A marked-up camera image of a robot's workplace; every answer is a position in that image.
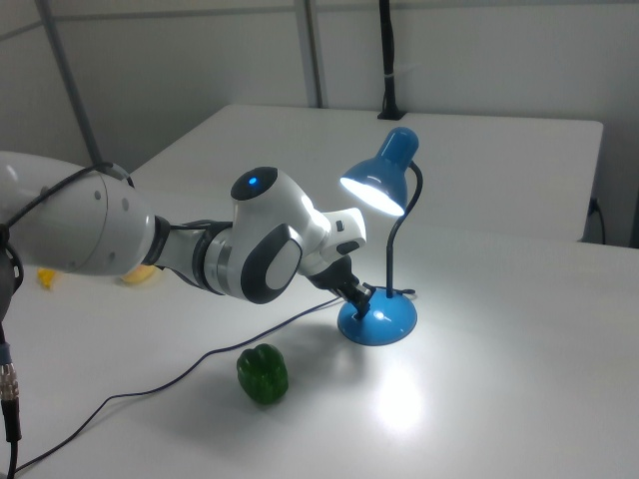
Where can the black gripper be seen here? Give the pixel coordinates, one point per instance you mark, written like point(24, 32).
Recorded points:
point(333, 277)

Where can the blue gooseneck desk lamp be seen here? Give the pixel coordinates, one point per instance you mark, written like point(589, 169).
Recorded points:
point(394, 324)

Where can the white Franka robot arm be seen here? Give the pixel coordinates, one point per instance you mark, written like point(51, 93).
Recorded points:
point(264, 224)

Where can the green toy bell pepper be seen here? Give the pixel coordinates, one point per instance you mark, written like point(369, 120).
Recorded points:
point(262, 374)

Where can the pink yellow toy peach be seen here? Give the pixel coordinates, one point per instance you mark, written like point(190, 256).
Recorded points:
point(139, 277)

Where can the black clamp-mounted pole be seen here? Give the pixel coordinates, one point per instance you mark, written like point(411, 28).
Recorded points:
point(387, 50)

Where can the yellow toy banana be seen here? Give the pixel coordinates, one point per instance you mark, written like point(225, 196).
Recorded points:
point(46, 279)

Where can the grey partition post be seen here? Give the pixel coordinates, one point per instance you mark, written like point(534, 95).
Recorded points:
point(315, 50)
point(70, 85)

